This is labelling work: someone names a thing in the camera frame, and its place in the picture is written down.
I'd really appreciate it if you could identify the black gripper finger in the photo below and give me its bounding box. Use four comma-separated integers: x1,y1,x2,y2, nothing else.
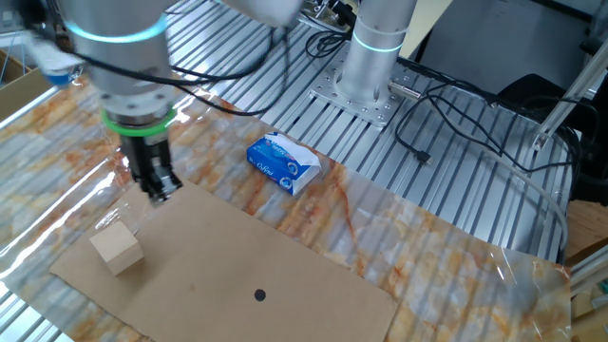
147,161,184,206

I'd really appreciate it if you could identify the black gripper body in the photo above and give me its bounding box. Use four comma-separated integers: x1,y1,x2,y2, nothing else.
118,134,178,191

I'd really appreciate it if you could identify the large light wooden block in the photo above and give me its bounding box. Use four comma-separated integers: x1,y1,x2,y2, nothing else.
88,219,145,276

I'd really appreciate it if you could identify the brown cardboard sheet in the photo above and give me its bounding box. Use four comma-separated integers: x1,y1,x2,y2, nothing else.
48,164,399,342

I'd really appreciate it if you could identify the blue white tissue pack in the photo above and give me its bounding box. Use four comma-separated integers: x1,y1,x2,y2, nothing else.
245,131,322,197

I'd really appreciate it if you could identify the open cardboard box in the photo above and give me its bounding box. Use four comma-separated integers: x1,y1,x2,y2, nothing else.
0,49,53,123

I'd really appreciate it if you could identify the silver metal fixture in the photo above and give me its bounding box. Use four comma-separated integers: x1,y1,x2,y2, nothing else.
298,0,357,28

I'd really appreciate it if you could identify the marble pattern plastic sheet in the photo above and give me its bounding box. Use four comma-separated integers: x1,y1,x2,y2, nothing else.
0,47,573,342

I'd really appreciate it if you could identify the aluminium profile bar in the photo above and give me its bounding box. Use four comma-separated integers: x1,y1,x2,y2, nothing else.
568,258,608,298

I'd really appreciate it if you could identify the green flange ring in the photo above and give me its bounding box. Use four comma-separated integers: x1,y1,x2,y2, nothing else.
101,107,177,139

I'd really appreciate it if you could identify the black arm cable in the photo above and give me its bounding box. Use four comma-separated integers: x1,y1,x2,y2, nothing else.
70,26,292,118

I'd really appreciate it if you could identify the silver table edge rail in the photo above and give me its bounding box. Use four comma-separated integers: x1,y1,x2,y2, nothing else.
0,85,61,132

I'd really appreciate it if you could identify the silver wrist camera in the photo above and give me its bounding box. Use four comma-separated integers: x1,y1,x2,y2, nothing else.
26,35,86,89

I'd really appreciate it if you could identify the coiled black cable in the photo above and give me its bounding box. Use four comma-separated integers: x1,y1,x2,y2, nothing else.
305,30,352,61

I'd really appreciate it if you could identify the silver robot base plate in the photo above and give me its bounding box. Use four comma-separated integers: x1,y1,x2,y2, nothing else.
308,42,410,128

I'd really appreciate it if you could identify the silver cable connector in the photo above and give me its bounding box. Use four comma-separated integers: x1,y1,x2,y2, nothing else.
388,79,423,101

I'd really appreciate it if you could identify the black cable with plug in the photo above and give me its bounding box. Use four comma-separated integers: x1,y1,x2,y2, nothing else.
393,84,577,175

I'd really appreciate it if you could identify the grey cable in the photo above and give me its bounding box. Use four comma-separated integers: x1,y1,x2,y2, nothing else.
444,118,570,251

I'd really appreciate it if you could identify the aluminium frame post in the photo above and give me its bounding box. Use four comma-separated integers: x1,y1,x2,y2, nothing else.
530,45,608,152

